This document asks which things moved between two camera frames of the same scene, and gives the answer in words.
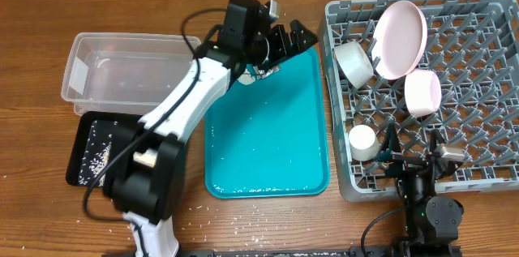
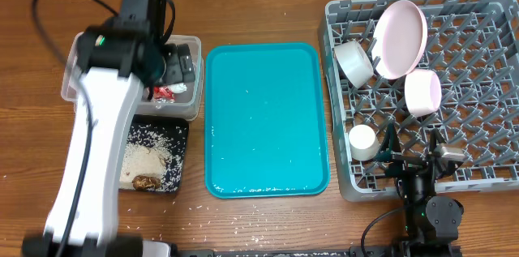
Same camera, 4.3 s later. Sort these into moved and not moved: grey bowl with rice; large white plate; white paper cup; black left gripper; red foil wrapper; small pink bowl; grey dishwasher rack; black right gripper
Moved: black left gripper; red foil wrapper
Not moved: black right gripper; large white plate; grey bowl with rice; small pink bowl; grey dishwasher rack; white paper cup
